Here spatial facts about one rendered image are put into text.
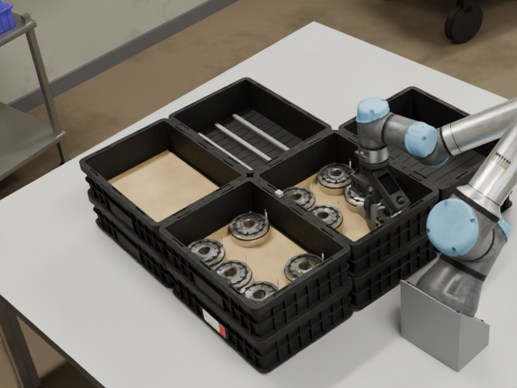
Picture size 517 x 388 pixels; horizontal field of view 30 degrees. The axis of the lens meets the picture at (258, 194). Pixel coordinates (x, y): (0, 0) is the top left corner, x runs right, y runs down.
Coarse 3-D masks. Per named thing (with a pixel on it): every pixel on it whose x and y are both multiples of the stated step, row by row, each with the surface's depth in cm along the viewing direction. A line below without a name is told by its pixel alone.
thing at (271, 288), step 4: (248, 284) 231; (252, 284) 231; (256, 284) 231; (260, 284) 231; (264, 284) 231; (268, 284) 230; (272, 284) 230; (244, 288) 230; (248, 288) 230; (252, 288) 230; (268, 288) 229; (272, 288) 230; (276, 288) 229; (244, 292) 230; (248, 292) 229; (272, 292) 228; (248, 296) 228
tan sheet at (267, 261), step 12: (228, 228) 253; (228, 240) 249; (276, 240) 247; (288, 240) 247; (228, 252) 246; (240, 252) 245; (252, 252) 245; (264, 252) 244; (276, 252) 244; (288, 252) 244; (300, 252) 243; (252, 264) 241; (264, 264) 241; (276, 264) 240; (264, 276) 237; (276, 276) 237
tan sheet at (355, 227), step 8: (312, 176) 267; (304, 184) 264; (312, 184) 264; (320, 192) 261; (320, 200) 258; (328, 200) 258; (336, 200) 258; (344, 200) 257; (344, 208) 255; (344, 216) 252; (352, 216) 252; (360, 216) 251; (344, 224) 250; (352, 224) 249; (360, 224) 249; (344, 232) 247; (352, 232) 247; (360, 232) 246; (368, 232) 246; (352, 240) 244
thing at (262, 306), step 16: (224, 192) 249; (272, 192) 247; (192, 208) 245; (288, 208) 242; (176, 240) 236; (336, 240) 230; (192, 256) 231; (336, 256) 226; (208, 272) 226; (320, 272) 224; (224, 288) 222; (288, 288) 219; (240, 304) 219; (256, 304) 216; (272, 304) 218
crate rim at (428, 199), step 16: (352, 144) 261; (256, 176) 253; (416, 176) 246; (432, 192) 240; (304, 208) 241; (416, 208) 237; (320, 224) 235; (384, 224) 233; (400, 224) 236; (368, 240) 230
